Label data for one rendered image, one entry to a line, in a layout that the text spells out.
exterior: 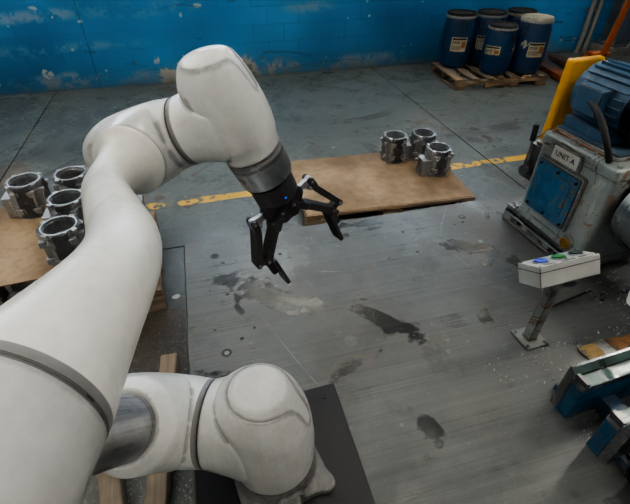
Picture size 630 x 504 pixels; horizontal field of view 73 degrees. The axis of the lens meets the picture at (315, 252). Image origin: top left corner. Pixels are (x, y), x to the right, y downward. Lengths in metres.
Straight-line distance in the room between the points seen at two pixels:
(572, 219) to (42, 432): 1.46
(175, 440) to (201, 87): 0.52
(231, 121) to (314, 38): 5.58
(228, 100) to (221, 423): 0.48
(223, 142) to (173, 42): 5.36
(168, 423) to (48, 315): 0.49
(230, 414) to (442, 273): 0.90
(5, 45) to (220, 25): 2.37
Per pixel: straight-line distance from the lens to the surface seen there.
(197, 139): 0.63
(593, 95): 1.49
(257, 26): 5.99
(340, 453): 0.96
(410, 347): 1.19
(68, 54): 6.14
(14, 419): 0.24
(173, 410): 0.75
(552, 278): 1.10
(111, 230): 0.36
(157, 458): 0.76
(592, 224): 1.49
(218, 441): 0.75
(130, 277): 0.32
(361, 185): 3.14
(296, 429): 0.74
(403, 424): 1.06
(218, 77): 0.59
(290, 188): 0.70
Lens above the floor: 1.70
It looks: 39 degrees down
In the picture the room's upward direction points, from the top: straight up
